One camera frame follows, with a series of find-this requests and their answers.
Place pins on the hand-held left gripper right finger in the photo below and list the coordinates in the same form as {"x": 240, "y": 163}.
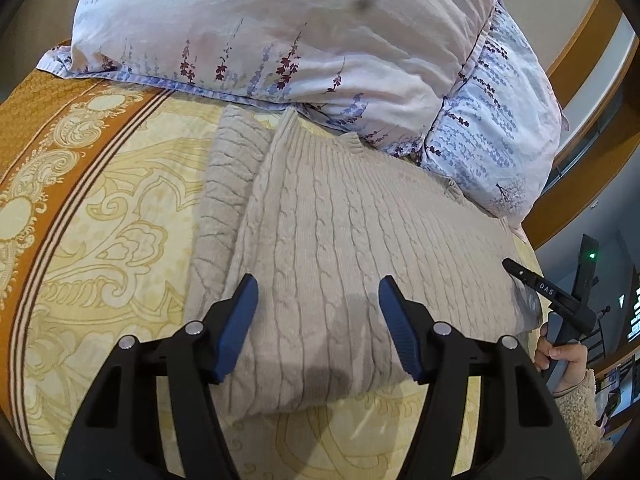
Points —
{"x": 400, "y": 330}

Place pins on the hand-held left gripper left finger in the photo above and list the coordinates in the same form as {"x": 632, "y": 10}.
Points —
{"x": 235, "y": 330}

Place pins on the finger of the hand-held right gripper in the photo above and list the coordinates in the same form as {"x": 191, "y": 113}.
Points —
{"x": 540, "y": 285}

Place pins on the person's right forearm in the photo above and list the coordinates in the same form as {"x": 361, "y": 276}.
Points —
{"x": 582, "y": 420}

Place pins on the person's right hand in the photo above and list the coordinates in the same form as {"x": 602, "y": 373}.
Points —
{"x": 572, "y": 362}

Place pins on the wooden headboard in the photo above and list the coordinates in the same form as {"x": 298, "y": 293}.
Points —
{"x": 575, "y": 205}

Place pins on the yellow patterned bed sheet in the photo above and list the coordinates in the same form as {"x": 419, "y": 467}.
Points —
{"x": 100, "y": 240}

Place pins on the blue floral pillow underneath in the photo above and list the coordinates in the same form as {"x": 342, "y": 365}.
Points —
{"x": 500, "y": 125}

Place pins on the pink floral pillow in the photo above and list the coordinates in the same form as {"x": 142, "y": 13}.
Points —
{"x": 250, "y": 25}

